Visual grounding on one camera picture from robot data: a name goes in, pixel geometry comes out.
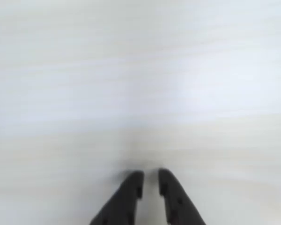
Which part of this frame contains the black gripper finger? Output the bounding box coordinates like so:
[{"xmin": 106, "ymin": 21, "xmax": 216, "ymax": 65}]
[
  {"xmin": 89, "ymin": 170, "xmax": 145, "ymax": 225},
  {"xmin": 157, "ymin": 168, "xmax": 207, "ymax": 225}
]

